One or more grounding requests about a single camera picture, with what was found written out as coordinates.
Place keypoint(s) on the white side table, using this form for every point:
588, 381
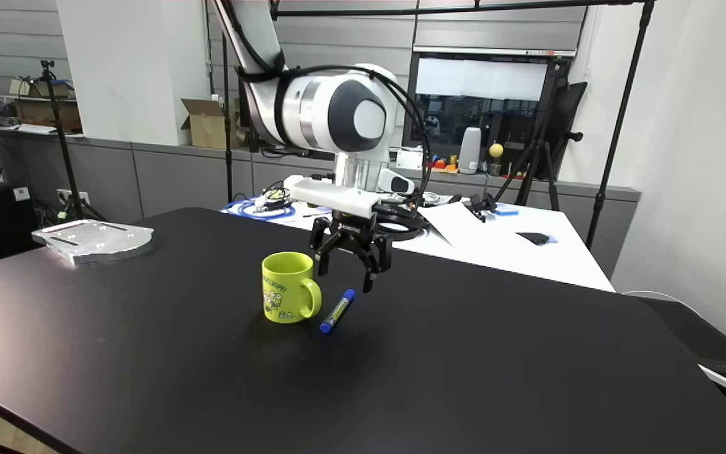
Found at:
496, 243

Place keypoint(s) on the black tripod with panel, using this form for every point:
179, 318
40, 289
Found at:
553, 127

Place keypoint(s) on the brown cardboard box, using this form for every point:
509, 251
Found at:
44, 115

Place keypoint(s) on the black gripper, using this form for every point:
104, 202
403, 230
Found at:
352, 228

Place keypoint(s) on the clear plastic tray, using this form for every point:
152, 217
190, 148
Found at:
93, 241

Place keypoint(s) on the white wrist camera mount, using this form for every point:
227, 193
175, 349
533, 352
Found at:
329, 196

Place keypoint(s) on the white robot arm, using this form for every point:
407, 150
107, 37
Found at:
329, 115

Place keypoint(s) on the black frame pole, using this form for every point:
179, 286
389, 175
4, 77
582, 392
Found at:
617, 127

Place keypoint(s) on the yellow ball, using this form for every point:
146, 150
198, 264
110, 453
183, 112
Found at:
494, 150

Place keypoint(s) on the white cylindrical speaker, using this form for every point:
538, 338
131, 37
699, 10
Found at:
469, 151

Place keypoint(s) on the open cardboard box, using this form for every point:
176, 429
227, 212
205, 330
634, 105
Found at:
205, 127

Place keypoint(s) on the yellow-green mug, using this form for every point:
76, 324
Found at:
282, 290

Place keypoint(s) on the black camera tripod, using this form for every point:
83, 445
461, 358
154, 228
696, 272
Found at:
58, 134

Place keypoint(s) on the small black flat object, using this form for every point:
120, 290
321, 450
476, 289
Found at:
534, 237

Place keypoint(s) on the blue marker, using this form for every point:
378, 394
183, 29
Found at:
339, 312

